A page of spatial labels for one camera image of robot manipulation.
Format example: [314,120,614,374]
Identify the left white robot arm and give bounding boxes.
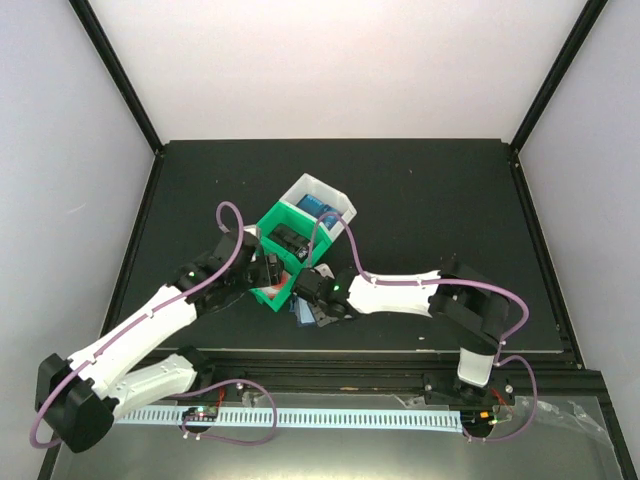
[29,227,284,453]

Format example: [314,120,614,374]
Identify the blue cards in white bin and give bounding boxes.
[296,194,341,230]

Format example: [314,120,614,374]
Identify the right frame post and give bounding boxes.
[510,0,608,153]

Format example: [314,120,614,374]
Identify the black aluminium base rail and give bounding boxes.
[187,351,609,406]

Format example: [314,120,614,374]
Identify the controller board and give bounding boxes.
[460,408,513,428]
[182,406,218,422]

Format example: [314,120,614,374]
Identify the right controller board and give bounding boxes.
[460,408,513,428]

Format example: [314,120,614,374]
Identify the middle green plastic bin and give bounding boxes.
[257,201,335,276]

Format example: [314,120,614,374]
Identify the left frame post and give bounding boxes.
[69,0,164,155]

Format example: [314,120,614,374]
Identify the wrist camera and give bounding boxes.
[292,263,335,303]
[242,224,261,260]

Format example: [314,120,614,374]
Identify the white slotted cable duct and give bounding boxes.
[118,405,463,433]

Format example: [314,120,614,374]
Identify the black cards in green bin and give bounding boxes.
[268,223,310,263]

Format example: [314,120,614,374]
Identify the purple cable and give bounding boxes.
[308,212,539,444]
[29,201,246,450]

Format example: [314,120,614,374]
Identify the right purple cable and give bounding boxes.
[308,212,539,444]

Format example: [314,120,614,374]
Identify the blue card holder wallet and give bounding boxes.
[291,296,317,327]

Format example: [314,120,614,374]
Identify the frame post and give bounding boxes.
[510,0,608,153]
[69,0,164,155]

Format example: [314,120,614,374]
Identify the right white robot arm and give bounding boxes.
[292,261,510,403]

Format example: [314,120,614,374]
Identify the white plastic bin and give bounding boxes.
[279,173,357,223]

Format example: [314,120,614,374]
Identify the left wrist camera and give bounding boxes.
[242,224,261,260]

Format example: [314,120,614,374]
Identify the near green plastic bin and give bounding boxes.
[251,270,295,312]

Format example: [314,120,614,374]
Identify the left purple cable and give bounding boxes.
[29,201,246,450]

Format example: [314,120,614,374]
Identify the orange cards in near bin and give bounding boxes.
[264,271,291,299]

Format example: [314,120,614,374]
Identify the left controller board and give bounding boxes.
[182,406,218,422]

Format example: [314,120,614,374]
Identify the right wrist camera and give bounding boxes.
[292,263,335,303]

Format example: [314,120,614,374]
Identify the green plastic bin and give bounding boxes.
[251,270,295,312]
[257,201,335,276]

